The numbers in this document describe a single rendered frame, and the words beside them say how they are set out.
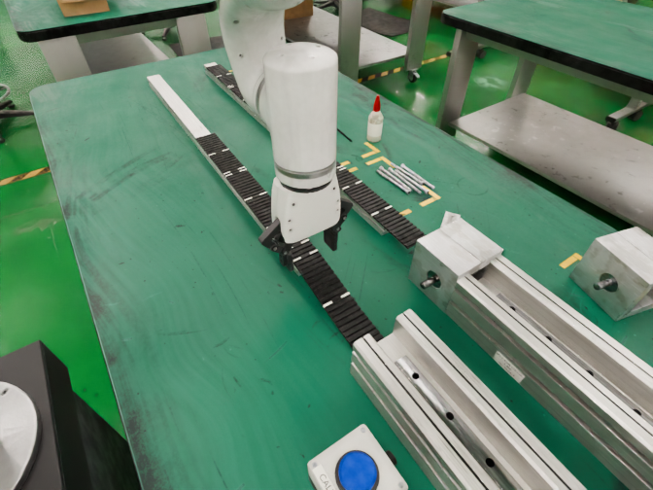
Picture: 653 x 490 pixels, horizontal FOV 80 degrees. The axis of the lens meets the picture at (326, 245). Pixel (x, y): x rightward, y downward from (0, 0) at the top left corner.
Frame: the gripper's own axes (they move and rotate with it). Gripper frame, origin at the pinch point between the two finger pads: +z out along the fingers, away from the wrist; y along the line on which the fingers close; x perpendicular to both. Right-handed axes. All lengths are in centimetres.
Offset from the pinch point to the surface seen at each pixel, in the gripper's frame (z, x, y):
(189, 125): 3, -58, 1
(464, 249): -3.5, 15.9, -18.9
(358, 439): 0.0, 28.5, 10.9
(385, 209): 2.5, -3.6, -19.7
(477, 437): 0.3, 35.8, -0.8
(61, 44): 15, -191, 20
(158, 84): 3, -89, 0
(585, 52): 6, -37, -146
